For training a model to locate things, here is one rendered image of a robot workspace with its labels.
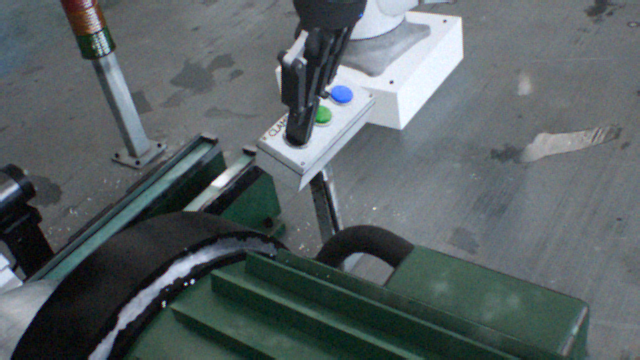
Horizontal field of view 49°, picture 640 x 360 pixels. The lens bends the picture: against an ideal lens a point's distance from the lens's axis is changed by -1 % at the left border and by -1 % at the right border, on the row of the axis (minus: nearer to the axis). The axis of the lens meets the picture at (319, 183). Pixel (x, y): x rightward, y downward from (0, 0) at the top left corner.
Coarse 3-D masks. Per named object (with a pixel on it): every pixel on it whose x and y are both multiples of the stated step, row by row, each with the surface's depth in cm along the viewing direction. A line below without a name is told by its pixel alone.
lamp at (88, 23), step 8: (88, 8) 118; (96, 8) 119; (72, 16) 118; (80, 16) 118; (88, 16) 118; (96, 16) 119; (72, 24) 119; (80, 24) 119; (88, 24) 119; (96, 24) 120; (104, 24) 121; (72, 32) 121; (80, 32) 120; (88, 32) 120
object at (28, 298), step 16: (16, 288) 61; (32, 288) 62; (48, 288) 62; (0, 304) 59; (16, 304) 59; (32, 304) 59; (0, 320) 57; (16, 320) 57; (0, 336) 56; (16, 336) 56; (0, 352) 55
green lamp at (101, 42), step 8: (96, 32) 120; (104, 32) 121; (80, 40) 121; (88, 40) 120; (96, 40) 121; (104, 40) 122; (112, 40) 124; (80, 48) 122; (88, 48) 121; (96, 48) 122; (104, 48) 122; (112, 48) 124; (88, 56) 123; (96, 56) 122
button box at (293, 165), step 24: (360, 96) 94; (336, 120) 91; (360, 120) 95; (264, 144) 87; (288, 144) 87; (312, 144) 88; (336, 144) 91; (264, 168) 90; (288, 168) 87; (312, 168) 88
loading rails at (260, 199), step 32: (192, 160) 114; (224, 160) 119; (128, 192) 108; (160, 192) 109; (192, 192) 114; (224, 192) 105; (256, 192) 111; (96, 224) 104; (128, 224) 105; (256, 224) 114; (64, 256) 100
